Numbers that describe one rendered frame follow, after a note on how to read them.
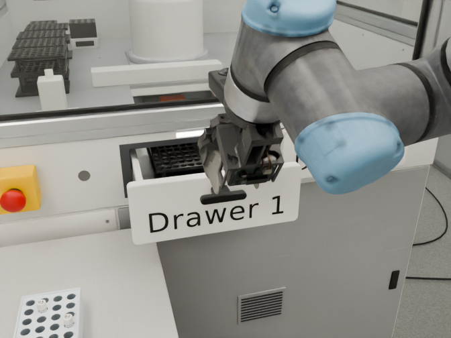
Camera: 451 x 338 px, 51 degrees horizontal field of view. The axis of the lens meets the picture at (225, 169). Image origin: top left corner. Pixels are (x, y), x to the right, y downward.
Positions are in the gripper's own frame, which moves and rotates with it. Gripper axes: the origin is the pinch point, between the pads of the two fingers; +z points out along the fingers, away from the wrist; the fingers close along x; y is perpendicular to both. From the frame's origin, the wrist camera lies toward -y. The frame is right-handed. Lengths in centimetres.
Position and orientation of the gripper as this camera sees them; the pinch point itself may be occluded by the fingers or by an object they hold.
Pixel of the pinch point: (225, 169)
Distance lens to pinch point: 69.9
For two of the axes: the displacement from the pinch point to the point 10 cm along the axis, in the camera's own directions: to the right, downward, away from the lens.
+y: 2.1, 8.7, -4.4
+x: 9.6, -1.2, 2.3
